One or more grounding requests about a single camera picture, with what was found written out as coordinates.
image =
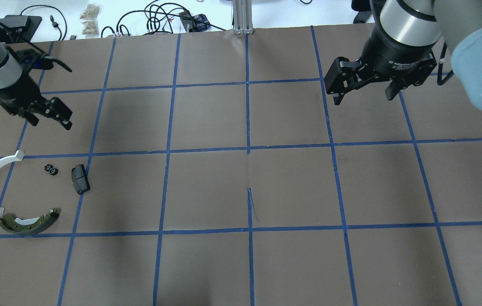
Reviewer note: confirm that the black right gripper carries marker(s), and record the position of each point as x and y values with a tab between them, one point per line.
393	57

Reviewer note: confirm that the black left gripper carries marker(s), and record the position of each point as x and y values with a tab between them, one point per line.
16	94

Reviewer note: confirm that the black bearing gear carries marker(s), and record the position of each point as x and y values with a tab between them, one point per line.
53	171

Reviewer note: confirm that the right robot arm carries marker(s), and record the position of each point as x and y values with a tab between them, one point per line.
409	40

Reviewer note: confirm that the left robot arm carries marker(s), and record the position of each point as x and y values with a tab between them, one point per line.
12	63

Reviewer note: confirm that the black brake pad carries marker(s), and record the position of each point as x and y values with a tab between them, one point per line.
79	179

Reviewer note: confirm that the black power adapter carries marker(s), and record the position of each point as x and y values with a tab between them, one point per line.
20	28

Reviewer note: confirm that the bag of small parts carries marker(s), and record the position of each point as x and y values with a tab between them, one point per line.
88	19

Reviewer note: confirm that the olive green brake shoe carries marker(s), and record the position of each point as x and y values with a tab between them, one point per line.
14	225

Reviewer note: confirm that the aluminium frame post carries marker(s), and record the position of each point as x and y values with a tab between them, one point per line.
242	17

